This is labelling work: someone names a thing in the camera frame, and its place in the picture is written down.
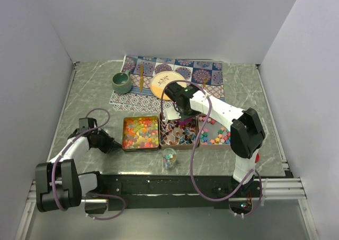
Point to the tin of pastel star candies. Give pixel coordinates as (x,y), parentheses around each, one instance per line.
(213,134)

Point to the red jar lid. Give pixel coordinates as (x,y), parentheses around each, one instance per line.
(257,158)

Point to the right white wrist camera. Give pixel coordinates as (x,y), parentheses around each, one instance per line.
(170,114)

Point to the gold tin of gummy stars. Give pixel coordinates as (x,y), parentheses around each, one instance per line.
(140,134)

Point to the patterned placemat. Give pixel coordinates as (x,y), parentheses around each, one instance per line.
(145,101)

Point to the green ceramic mug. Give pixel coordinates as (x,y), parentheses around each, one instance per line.
(121,82)

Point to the clear glass jar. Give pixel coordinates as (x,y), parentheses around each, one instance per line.
(169,158)

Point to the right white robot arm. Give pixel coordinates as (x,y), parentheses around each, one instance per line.
(246,130)

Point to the gold fork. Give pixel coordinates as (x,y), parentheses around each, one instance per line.
(205,82)

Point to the gold knife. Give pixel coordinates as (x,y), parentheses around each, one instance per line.
(141,77)

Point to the cream and orange plate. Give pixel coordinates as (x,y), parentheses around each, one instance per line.
(160,80)

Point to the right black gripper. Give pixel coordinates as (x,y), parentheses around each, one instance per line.
(194,114)

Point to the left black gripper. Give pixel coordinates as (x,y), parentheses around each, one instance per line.
(110,145)

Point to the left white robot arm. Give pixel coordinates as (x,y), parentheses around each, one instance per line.
(58,184)

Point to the tin of lollipops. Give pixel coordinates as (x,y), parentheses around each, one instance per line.
(177,137)

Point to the purple plastic scoop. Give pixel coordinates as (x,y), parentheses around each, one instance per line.
(182,122)

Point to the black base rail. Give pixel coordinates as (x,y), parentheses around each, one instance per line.
(156,191)

